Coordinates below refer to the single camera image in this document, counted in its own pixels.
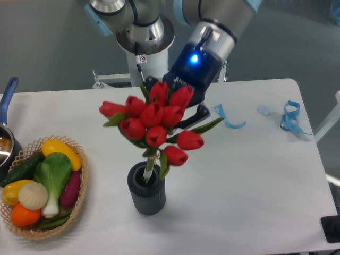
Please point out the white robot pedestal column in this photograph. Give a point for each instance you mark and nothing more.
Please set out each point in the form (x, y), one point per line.
(155, 65)

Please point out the green cucumber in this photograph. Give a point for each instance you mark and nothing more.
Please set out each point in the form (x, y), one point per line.
(24, 170)

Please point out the purple sweet potato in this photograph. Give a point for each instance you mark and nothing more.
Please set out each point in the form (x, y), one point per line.
(71, 191)

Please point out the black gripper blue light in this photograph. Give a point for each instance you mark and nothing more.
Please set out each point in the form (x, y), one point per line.
(196, 68)

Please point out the cream white garlic bulb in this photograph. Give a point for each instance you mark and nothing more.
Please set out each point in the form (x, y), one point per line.
(33, 196)

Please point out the dark grey ribbed vase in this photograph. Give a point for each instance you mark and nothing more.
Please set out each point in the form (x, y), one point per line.
(148, 198)

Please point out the tangled blue ribbon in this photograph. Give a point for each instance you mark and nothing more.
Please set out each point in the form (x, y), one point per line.
(289, 121)

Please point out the curved light blue strip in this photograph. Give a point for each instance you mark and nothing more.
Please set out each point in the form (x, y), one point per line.
(220, 111)

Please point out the green bean pods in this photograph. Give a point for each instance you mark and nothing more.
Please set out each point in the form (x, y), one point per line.
(55, 222)

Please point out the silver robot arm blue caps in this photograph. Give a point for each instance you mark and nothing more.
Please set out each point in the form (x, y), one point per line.
(146, 35)

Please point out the woven wicker basket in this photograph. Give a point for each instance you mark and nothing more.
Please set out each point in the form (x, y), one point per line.
(79, 161)

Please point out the blue handled saucepan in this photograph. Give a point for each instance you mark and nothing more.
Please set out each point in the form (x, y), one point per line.
(10, 146)

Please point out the yellow bell pepper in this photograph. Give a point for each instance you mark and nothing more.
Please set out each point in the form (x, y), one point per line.
(10, 193)

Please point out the white metal base frame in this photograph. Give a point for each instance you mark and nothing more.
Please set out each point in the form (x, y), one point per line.
(124, 80)

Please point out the blue object top corner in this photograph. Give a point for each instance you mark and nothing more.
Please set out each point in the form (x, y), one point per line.
(334, 11)

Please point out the orange fruit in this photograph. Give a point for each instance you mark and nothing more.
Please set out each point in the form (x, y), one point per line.
(22, 217)

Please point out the black device at edge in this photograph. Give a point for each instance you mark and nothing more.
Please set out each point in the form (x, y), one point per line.
(330, 225)

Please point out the white frame bar right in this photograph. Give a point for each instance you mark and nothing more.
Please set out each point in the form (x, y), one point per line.
(330, 120)

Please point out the red tulip bouquet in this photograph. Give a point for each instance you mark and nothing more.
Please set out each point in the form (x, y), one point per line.
(149, 124)

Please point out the green bok choy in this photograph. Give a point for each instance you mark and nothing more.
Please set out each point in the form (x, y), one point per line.
(53, 173)

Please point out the small pale blue cap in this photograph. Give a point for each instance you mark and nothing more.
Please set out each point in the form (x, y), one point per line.
(264, 110)

